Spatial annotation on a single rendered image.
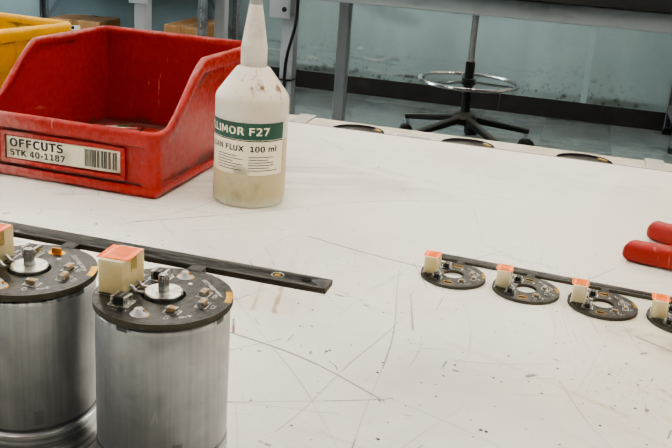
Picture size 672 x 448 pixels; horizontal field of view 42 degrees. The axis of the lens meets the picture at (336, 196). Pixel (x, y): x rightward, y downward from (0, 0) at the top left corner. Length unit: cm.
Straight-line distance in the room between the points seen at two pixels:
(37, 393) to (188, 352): 3
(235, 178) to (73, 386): 24
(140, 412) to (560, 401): 14
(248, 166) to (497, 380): 17
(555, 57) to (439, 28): 59
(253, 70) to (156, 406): 26
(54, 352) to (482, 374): 15
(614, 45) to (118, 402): 438
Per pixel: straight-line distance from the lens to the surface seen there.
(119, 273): 16
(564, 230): 42
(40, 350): 17
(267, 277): 17
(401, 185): 45
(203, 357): 16
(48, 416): 18
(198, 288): 17
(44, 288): 17
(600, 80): 453
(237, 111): 39
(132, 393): 16
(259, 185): 40
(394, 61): 462
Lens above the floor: 88
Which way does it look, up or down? 18 degrees down
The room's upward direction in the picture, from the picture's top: 4 degrees clockwise
